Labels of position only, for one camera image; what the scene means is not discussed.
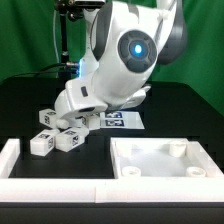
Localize white square table top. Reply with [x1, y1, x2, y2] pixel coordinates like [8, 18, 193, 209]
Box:
[110, 138, 224, 179]

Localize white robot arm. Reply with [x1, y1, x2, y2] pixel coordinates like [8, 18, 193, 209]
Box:
[54, 0, 187, 124]

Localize white U-shaped fence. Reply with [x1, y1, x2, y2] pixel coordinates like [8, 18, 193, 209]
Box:
[0, 139, 224, 203]

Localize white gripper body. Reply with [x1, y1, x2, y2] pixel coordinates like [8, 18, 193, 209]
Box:
[54, 78, 108, 124]

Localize green backdrop curtain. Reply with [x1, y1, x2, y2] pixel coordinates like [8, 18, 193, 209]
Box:
[0, 0, 224, 115]

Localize black camera stand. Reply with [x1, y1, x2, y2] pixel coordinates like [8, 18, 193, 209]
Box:
[53, 0, 106, 80]

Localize paper sheet with tags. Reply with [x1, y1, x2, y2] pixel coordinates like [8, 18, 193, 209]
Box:
[100, 111, 144, 129]

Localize black cables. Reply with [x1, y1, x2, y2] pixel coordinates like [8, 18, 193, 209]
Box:
[0, 61, 80, 84]

